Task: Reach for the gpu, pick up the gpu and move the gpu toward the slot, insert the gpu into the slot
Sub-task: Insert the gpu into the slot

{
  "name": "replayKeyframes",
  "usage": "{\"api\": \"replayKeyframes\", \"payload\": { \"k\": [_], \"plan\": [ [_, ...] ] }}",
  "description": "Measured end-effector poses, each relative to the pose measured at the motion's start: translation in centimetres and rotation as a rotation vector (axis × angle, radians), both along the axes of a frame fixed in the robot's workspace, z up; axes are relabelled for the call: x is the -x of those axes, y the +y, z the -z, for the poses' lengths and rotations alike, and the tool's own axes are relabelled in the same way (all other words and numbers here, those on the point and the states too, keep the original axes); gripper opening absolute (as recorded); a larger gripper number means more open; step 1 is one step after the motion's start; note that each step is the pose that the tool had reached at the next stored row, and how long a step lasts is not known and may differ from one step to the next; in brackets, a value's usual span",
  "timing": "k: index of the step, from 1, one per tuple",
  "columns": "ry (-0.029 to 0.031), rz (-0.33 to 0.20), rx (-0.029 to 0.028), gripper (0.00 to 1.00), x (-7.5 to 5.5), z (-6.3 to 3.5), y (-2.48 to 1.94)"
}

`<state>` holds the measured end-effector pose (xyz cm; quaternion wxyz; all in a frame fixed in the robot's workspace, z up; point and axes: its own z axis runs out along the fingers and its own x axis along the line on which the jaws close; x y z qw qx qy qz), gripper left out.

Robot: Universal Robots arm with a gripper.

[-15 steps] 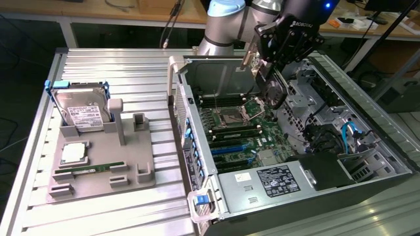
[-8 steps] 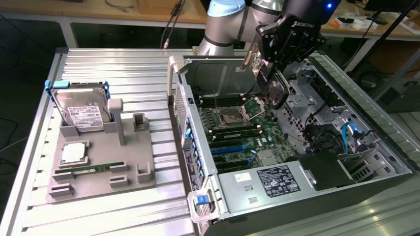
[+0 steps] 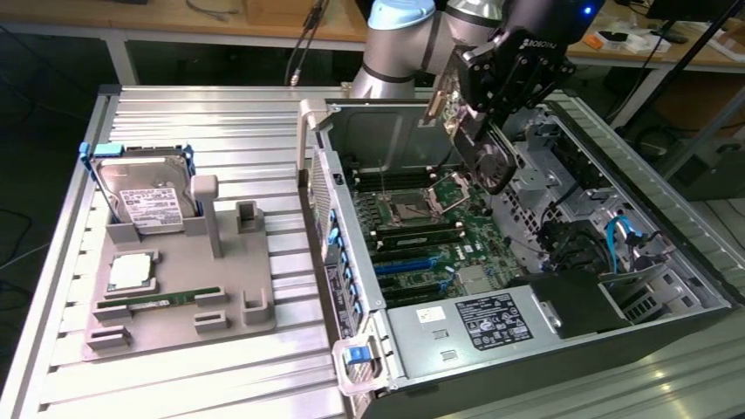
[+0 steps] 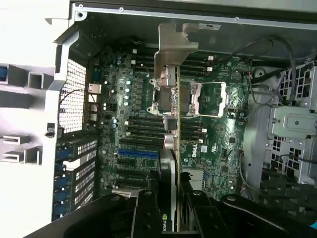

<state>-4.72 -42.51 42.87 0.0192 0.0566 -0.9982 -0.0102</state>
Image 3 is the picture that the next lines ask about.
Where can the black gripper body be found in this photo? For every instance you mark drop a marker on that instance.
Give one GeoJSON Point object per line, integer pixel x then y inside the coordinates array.
{"type": "Point", "coordinates": [547, 26]}

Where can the black graphics card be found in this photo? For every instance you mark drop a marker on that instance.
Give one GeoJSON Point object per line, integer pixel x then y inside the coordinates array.
{"type": "Point", "coordinates": [492, 166]}

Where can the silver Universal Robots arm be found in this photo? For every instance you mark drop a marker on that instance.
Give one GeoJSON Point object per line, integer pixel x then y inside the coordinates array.
{"type": "Point", "coordinates": [402, 48]}

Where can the blue slot clip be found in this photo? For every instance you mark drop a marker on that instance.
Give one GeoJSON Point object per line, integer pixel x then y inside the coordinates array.
{"type": "Point", "coordinates": [350, 275]}
{"type": "Point", "coordinates": [336, 238]}
{"type": "Point", "coordinates": [354, 291]}
{"type": "Point", "coordinates": [334, 218]}
{"type": "Point", "coordinates": [344, 258]}

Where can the blue expansion slot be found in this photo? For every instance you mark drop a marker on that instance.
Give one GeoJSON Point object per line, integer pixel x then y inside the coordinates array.
{"type": "Point", "coordinates": [407, 265]}

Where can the small orange object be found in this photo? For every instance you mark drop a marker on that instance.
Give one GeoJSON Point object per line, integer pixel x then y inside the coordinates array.
{"type": "Point", "coordinates": [592, 41]}

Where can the white and black object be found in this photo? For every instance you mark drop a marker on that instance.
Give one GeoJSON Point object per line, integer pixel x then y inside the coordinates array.
{"type": "Point", "coordinates": [635, 43]}

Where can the perforated metal disk bay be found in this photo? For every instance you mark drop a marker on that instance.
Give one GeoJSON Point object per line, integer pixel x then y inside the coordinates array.
{"type": "Point", "coordinates": [542, 187]}

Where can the black monitor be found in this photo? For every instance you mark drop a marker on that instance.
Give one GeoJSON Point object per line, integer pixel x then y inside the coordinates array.
{"type": "Point", "coordinates": [687, 8]}

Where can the metal socket cover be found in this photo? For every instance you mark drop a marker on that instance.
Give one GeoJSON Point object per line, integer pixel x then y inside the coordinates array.
{"type": "Point", "coordinates": [454, 194]}

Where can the black tripod pole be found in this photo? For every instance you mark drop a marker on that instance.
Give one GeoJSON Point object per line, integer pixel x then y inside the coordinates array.
{"type": "Point", "coordinates": [699, 47]}

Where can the thin metal locking lever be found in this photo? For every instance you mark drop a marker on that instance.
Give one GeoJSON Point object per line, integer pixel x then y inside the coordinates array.
{"type": "Point", "coordinates": [384, 179]}

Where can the CPU socket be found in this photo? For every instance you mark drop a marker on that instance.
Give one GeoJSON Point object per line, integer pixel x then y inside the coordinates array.
{"type": "Point", "coordinates": [411, 207]}

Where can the black box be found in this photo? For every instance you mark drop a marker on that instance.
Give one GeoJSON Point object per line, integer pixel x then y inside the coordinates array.
{"type": "Point", "coordinates": [716, 174]}

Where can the green motherboard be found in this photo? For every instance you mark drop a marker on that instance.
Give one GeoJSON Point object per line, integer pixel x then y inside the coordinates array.
{"type": "Point", "coordinates": [490, 244]}

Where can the silver chipset heat sink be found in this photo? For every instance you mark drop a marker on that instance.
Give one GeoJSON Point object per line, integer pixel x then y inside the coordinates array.
{"type": "Point", "coordinates": [476, 280]}

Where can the black plastic shroud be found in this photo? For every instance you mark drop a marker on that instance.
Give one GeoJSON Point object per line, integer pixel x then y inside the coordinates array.
{"type": "Point", "coordinates": [571, 301]}

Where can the metal slat table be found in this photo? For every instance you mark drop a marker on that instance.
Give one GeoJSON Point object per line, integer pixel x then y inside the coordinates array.
{"type": "Point", "coordinates": [175, 113]}

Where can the grey power supply unit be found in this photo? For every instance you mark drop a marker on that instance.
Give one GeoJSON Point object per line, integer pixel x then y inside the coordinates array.
{"type": "Point", "coordinates": [431, 340]}

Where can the blue case latch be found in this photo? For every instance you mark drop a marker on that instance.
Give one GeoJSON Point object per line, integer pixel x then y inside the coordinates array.
{"type": "Point", "coordinates": [356, 354]}

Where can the open black PC case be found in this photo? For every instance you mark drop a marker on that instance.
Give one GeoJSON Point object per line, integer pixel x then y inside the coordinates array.
{"type": "Point", "coordinates": [524, 393]}

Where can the green RAM stick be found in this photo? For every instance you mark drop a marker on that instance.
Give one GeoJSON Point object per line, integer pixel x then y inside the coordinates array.
{"type": "Point", "coordinates": [163, 300]}

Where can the silver CPU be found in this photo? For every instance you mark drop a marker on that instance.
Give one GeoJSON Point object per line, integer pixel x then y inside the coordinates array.
{"type": "Point", "coordinates": [132, 272]}

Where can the grey parts rack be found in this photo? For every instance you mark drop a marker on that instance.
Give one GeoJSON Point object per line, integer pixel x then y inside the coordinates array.
{"type": "Point", "coordinates": [175, 331]}

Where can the wooden desk white frame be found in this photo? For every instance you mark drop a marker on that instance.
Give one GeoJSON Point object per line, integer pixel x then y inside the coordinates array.
{"type": "Point", "coordinates": [175, 17]}
{"type": "Point", "coordinates": [640, 54]}

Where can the tall grey case bracket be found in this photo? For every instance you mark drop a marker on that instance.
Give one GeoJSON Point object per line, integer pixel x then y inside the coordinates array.
{"type": "Point", "coordinates": [307, 118]}

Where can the hard disk with blue bracket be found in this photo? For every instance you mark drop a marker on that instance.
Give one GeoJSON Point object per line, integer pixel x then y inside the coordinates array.
{"type": "Point", "coordinates": [146, 192]}

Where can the looped grey case bracket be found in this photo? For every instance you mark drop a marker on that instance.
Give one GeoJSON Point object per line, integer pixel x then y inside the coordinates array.
{"type": "Point", "coordinates": [350, 388]}

